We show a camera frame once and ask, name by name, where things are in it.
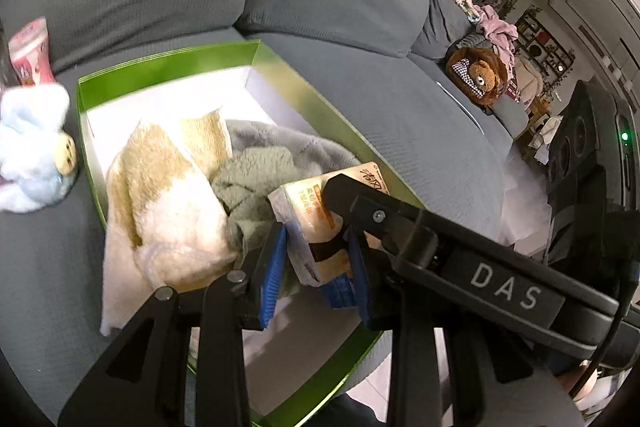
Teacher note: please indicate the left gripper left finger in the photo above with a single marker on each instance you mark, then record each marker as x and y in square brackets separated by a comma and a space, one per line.
[266, 265]

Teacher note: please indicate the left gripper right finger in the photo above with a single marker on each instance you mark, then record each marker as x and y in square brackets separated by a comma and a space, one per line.
[368, 279]

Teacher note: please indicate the olive green cloth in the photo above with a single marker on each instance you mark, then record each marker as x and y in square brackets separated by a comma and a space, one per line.
[243, 184]

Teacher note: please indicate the cream yellow towel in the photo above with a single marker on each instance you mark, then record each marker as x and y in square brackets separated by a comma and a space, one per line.
[165, 225]

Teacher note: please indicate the blue plush elephant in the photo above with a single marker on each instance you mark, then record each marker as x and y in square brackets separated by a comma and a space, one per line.
[38, 158]

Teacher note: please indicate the grey fluffy cloth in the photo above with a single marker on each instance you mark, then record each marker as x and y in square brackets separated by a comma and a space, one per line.
[311, 154]

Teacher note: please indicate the green cardboard box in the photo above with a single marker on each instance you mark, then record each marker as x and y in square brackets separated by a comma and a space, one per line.
[309, 350]

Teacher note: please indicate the brown teddy bear cushion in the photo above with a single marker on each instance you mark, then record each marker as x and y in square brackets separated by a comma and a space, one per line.
[478, 73]

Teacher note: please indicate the grey fabric sofa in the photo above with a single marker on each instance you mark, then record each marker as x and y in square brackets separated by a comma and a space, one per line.
[364, 56]

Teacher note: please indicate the pink clothes pile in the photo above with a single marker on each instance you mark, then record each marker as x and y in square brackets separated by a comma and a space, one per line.
[501, 34]

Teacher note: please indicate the pink plastic jar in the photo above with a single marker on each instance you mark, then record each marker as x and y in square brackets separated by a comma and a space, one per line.
[29, 54]

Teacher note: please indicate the wall display shelf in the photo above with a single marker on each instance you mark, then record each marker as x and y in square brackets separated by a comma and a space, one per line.
[538, 45]

